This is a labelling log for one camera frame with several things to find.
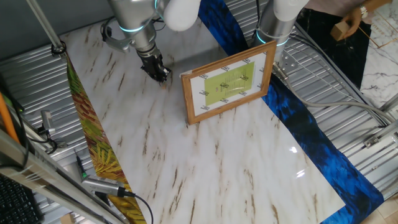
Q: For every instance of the yellow green painted mat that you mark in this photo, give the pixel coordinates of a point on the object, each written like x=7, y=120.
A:
x=93, y=130

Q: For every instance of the black keyboard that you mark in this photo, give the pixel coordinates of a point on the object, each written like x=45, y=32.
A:
x=15, y=202

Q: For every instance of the black marble pattern sheet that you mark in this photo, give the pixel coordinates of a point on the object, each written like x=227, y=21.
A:
x=326, y=49

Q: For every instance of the small wooden cube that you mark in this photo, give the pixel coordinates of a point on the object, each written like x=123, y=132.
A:
x=163, y=85

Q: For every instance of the person hand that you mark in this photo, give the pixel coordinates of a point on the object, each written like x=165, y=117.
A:
x=354, y=21

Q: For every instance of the silver ribbed camera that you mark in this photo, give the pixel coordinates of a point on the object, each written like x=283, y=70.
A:
x=102, y=185

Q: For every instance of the thin aluminium pole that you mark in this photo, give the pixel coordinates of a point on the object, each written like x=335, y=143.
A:
x=43, y=21

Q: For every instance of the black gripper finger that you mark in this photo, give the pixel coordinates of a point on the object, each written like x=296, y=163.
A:
x=151, y=74
x=163, y=74

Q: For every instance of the silver wrist watch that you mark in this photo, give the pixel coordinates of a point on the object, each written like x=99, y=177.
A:
x=363, y=12

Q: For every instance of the wooden picture frame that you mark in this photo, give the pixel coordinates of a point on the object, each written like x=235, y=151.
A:
x=230, y=84

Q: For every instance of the aluminium frame bar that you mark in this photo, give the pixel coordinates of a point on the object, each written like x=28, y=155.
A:
x=46, y=177

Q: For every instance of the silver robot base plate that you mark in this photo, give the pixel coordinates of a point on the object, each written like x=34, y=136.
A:
x=287, y=60

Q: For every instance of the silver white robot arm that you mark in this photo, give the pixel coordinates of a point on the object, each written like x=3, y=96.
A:
x=130, y=15

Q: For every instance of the aluminium profile rail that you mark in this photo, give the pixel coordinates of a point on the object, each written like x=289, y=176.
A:
x=382, y=135
x=388, y=104

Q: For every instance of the orange pole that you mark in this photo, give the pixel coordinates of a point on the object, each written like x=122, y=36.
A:
x=6, y=118

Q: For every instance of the white gold lined sheet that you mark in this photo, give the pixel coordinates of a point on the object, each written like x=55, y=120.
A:
x=382, y=71

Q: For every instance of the person forearm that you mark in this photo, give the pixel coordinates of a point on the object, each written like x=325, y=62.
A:
x=376, y=4

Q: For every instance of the cardboard box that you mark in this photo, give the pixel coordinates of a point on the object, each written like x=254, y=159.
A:
x=66, y=218

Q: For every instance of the large wooden cube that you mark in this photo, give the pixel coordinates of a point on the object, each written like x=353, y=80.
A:
x=338, y=31

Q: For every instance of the blue painted mat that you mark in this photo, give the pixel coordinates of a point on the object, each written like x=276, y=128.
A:
x=326, y=155

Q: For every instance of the white marble pattern sheet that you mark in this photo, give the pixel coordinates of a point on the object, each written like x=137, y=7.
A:
x=217, y=161

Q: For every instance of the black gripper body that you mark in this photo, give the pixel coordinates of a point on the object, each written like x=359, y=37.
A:
x=150, y=60

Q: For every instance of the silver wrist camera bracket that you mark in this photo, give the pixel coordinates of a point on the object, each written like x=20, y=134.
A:
x=116, y=45

